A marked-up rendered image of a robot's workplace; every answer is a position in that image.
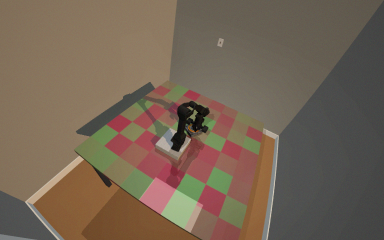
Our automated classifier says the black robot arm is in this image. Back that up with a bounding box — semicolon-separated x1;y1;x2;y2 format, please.
170;101;210;152

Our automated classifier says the orange round plate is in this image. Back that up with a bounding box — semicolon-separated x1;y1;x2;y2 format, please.
188;124;199;133

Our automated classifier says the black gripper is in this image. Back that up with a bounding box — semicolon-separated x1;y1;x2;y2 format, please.
186;118;209;133

